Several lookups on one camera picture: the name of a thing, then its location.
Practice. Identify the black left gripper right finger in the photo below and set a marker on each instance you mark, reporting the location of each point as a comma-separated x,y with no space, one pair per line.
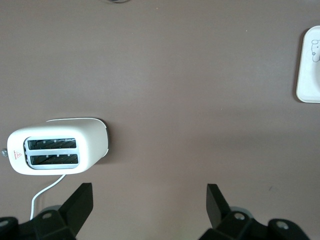
217,207

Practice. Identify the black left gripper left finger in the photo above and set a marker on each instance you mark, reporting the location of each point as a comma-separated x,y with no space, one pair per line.
77,207

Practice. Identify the white two-slot toaster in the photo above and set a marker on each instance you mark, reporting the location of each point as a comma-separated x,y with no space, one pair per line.
90,140

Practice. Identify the cream rectangular rabbit tray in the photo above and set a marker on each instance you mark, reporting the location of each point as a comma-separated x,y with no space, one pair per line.
310,75

